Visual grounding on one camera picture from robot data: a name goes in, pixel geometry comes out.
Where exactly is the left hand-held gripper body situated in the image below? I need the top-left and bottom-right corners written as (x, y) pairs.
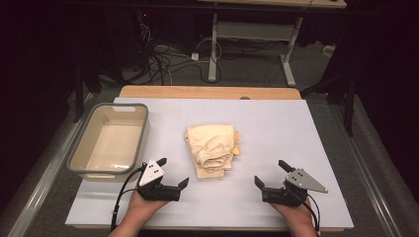
top-left (136, 159), bottom-right (182, 202)

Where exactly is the person's right hand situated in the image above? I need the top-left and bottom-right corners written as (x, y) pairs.
top-left (268, 197), bottom-right (314, 228)

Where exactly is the desk with white legs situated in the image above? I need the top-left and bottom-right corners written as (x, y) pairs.
top-left (197, 0), bottom-right (349, 88)

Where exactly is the white table board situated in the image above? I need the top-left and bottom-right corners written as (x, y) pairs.
top-left (64, 97), bottom-right (355, 230)

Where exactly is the tangle of floor cables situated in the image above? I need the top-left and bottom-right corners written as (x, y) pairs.
top-left (122, 23), bottom-right (225, 87)

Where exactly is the person's left hand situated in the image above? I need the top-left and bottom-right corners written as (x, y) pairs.
top-left (126, 189), bottom-right (171, 225)

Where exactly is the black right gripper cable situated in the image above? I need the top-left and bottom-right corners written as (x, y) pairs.
top-left (294, 192), bottom-right (322, 237)

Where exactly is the silver metal rail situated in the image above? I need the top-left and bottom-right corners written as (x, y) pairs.
top-left (329, 104), bottom-right (403, 237)
top-left (6, 93), bottom-right (96, 237)

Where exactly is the wooden table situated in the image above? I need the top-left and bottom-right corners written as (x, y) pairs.
top-left (72, 85), bottom-right (348, 233)

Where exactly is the cream garment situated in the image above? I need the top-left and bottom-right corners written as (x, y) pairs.
top-left (184, 123), bottom-right (242, 181)

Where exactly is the beige basket with grey rim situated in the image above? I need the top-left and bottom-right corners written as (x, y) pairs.
top-left (66, 102), bottom-right (151, 183)

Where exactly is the black metal stand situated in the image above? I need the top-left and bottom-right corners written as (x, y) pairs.
top-left (72, 60), bottom-right (85, 123)
top-left (299, 70), bottom-right (359, 138)

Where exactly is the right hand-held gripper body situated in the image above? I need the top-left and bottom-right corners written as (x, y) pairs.
top-left (261, 168), bottom-right (329, 207)

